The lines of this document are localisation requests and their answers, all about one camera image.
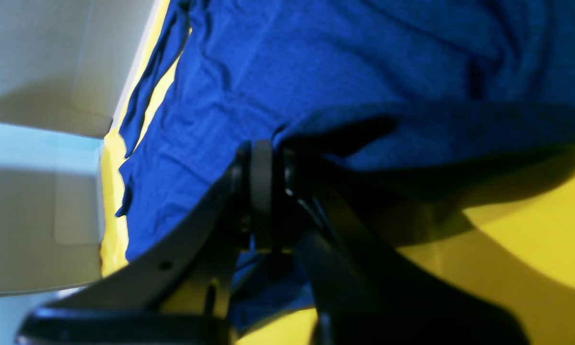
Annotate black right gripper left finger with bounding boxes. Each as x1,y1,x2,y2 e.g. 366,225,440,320
17,140,273,345

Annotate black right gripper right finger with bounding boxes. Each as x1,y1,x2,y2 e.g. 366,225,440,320
282,149,530,345

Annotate dark blue long-sleeve shirt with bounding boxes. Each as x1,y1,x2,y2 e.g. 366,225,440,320
116,0,575,345

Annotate yellow table cloth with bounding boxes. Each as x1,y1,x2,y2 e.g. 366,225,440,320
100,0,575,345

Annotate white cardboard box bottom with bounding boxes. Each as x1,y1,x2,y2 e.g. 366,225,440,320
0,0,159,138

